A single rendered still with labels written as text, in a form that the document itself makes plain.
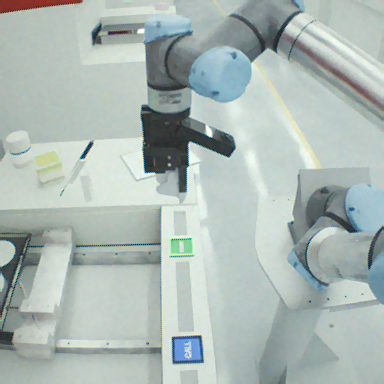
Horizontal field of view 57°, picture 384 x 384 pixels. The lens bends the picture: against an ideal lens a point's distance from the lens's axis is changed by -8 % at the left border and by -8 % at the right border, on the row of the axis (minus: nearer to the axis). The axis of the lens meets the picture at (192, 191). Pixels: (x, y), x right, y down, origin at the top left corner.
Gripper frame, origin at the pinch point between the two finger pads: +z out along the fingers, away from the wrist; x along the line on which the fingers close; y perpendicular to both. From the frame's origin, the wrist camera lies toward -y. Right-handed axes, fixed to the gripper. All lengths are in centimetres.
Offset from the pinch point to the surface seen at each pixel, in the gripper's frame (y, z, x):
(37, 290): 35.7, 22.6, 5.4
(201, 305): -2.5, 14.7, 16.0
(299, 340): -40, 71, -4
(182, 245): 0.5, 14.2, -0.4
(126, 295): 14.8, 28.6, 2.4
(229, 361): -19, 111, -19
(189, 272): -0.6, 14.9, 7.1
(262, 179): -61, 111, -155
